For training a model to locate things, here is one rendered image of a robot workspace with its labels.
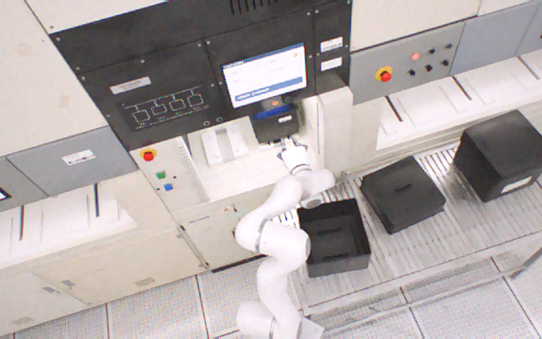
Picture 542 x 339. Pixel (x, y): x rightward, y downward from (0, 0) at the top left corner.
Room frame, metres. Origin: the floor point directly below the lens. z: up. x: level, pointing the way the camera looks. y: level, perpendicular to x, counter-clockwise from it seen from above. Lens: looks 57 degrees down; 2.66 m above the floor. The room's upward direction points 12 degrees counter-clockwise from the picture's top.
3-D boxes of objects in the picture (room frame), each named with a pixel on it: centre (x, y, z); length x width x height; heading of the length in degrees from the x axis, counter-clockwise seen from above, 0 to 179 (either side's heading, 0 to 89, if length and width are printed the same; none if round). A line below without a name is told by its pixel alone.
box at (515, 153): (0.96, -1.07, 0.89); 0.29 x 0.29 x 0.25; 10
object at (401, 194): (0.92, -0.59, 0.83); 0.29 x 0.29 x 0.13; 13
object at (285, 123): (1.39, -0.06, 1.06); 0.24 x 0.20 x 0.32; 96
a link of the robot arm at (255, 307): (0.39, 0.14, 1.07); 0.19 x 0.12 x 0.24; 63
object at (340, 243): (0.75, -0.21, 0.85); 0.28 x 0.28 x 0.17; 88
